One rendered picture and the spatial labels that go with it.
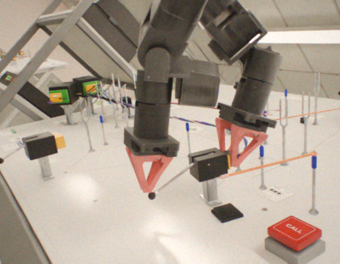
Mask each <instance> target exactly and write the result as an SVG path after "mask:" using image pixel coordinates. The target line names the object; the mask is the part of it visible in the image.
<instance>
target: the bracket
mask: <svg viewBox="0 0 340 264"><path fill-rule="evenodd" d="M202 185H203V194H201V195H199V196H200V197H201V198H202V199H203V200H204V201H205V202H206V203H207V204H208V205H209V206H210V207H212V206H215V205H219V204H222V201H221V200H219V199H218V193H217V184H216V179H211V180H207V181H203V182H202Z"/></svg>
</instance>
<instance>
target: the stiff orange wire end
mask: <svg viewBox="0 0 340 264"><path fill-rule="evenodd" d="M311 155H312V156H315V155H318V152H315V153H314V152H313V151H310V152H309V153H307V154H304V155H300V156H296V157H292V158H289V159H286V160H282V161H278V162H274V163H270V164H266V165H263V166H258V167H254V168H250V169H246V170H242V171H239V172H234V173H231V174H224V175H221V176H220V177H217V178H215V179H225V178H228V177H230V176H233V175H238V174H241V173H245V172H250V171H254V170H257V169H261V168H265V167H269V166H274V165H277V164H280V163H285V162H289V161H293V160H297V159H301V158H304V157H309V156H311Z"/></svg>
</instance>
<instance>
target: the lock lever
mask: <svg viewBox="0 0 340 264"><path fill-rule="evenodd" d="M192 166H194V162H193V163H191V164H190V165H188V166H187V167H186V168H184V169H183V171H181V172H180V173H179V174H178V175H176V176H175V177H173V178H172V179H171V180H169V181H168V182H167V183H166V184H164V185H163V186H162V187H161V188H159V189H158V190H155V191H154V192H155V194H156V195H157V194H158V192H160V191H161V190H163V189H164V188H165V187H167V186H168V185H169V184H170V183H172V182H173V181H174V180H175V179H177V178H178V177H179V176H181V175H182V174H184V172H186V171H187V170H188V169H190V168H191V167H192Z"/></svg>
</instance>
